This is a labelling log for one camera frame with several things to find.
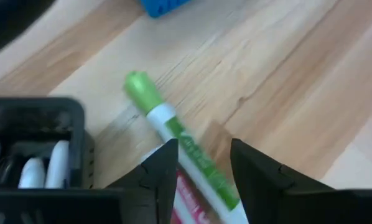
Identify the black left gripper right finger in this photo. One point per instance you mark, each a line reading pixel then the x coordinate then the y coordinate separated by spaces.
pixel 298 205

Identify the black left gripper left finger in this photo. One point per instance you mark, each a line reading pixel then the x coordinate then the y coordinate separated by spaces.
pixel 80 208

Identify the black plastic basket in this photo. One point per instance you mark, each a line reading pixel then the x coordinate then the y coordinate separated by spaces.
pixel 77 124

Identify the green fat Expo marker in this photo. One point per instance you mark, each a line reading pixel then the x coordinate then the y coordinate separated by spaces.
pixel 201 165

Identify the pink fat Expo marker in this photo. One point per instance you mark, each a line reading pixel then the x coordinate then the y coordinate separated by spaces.
pixel 189 199

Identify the blue plastic basket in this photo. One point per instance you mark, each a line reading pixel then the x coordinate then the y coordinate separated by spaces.
pixel 161 7

